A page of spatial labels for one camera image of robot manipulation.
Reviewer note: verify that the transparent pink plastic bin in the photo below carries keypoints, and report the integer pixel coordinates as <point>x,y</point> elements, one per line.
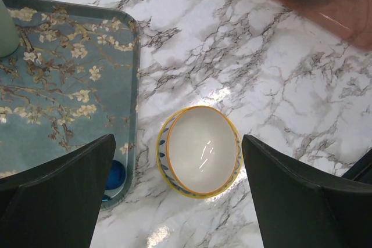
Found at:
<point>348,19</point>

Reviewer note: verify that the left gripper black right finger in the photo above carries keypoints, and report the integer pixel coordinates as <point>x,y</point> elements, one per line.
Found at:
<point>298,205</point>

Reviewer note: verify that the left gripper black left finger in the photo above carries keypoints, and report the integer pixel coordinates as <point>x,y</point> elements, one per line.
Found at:
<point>56,204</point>

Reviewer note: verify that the green plastic cup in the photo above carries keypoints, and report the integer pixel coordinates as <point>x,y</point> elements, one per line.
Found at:
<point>9,36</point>

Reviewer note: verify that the yellow blue patterned bowl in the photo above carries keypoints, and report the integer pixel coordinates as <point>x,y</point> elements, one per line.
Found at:
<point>198,152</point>

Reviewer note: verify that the blue spoon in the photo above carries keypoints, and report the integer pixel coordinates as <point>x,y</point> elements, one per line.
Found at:
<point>116,180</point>

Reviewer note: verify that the floral teal tray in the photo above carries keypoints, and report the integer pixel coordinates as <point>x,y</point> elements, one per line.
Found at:
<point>72,79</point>

